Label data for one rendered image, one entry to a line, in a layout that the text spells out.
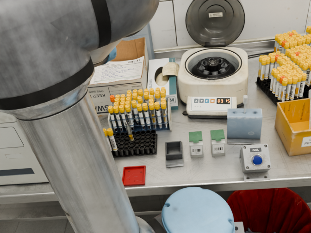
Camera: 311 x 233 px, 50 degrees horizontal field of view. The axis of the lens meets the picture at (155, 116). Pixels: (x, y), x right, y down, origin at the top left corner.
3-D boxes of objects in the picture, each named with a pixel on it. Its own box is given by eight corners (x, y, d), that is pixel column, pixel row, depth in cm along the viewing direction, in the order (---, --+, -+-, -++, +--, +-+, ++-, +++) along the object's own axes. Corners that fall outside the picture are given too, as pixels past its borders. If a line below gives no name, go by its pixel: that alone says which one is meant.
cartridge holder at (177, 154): (165, 167, 101) (164, 159, 99) (165, 145, 108) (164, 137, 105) (183, 166, 101) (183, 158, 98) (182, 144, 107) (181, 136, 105)
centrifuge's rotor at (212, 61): (189, 91, 119) (188, 74, 114) (194, 66, 130) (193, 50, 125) (234, 91, 115) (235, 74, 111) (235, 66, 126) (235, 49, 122)
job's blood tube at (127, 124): (131, 146, 109) (124, 124, 102) (131, 143, 110) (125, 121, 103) (134, 146, 109) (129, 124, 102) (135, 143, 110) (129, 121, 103)
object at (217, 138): (212, 156, 102) (211, 141, 98) (210, 145, 105) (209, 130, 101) (225, 155, 102) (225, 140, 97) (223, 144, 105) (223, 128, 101)
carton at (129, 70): (82, 118, 124) (70, 85, 114) (95, 74, 145) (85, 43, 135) (148, 112, 121) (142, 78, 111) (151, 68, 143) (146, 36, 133)
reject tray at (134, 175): (121, 186, 98) (121, 184, 97) (124, 168, 103) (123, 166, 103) (145, 185, 97) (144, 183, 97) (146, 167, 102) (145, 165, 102)
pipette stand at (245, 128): (227, 144, 105) (227, 120, 98) (227, 128, 110) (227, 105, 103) (260, 144, 103) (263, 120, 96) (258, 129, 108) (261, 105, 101)
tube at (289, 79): (283, 105, 114) (286, 78, 107) (284, 101, 115) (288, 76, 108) (288, 106, 113) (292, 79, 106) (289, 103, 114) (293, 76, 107)
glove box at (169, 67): (149, 112, 122) (145, 90, 115) (151, 74, 139) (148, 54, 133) (183, 108, 120) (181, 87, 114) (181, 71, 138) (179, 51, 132)
